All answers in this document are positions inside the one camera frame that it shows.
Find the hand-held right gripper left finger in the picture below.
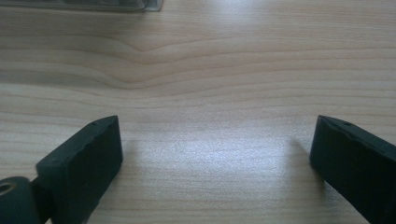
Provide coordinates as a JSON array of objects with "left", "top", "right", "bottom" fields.
[{"left": 35, "top": 115, "right": 124, "bottom": 224}]

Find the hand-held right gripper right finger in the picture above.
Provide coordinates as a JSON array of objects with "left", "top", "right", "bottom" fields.
[{"left": 309, "top": 115, "right": 396, "bottom": 224}]

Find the clear plastic drawer organizer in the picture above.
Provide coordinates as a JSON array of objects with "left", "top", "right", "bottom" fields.
[{"left": 0, "top": 0, "right": 163, "bottom": 13}]

